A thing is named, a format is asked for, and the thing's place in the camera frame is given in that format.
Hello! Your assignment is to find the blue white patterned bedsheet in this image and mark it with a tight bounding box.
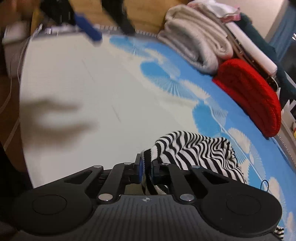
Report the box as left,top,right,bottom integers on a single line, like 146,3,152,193
20,33,295,240

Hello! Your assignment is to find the white pink folded clothes stack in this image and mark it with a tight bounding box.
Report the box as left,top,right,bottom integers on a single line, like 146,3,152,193
188,1,279,91

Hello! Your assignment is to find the dark teal shark plush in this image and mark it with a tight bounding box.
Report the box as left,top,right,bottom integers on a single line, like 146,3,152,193
235,13,295,108

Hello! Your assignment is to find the red folded blanket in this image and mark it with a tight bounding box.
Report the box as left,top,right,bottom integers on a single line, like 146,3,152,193
213,59,281,138

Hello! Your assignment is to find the blue curtain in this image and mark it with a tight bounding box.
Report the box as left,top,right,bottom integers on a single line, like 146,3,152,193
269,3,296,61

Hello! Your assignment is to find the cream folded blanket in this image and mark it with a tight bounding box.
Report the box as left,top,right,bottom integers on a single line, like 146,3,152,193
157,4,233,75

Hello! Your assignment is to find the black white striped hooded shirt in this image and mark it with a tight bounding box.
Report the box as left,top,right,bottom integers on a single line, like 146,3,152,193
140,131,285,240

